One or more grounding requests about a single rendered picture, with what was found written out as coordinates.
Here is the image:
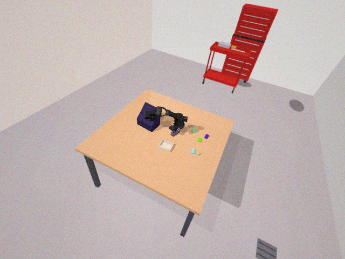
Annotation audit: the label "white shallow tray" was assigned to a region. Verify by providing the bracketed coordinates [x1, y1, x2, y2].
[158, 140, 174, 152]

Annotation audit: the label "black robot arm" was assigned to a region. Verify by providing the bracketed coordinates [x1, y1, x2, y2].
[144, 106, 188, 129]

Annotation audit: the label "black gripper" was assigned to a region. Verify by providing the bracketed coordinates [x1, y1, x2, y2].
[169, 120, 184, 131]

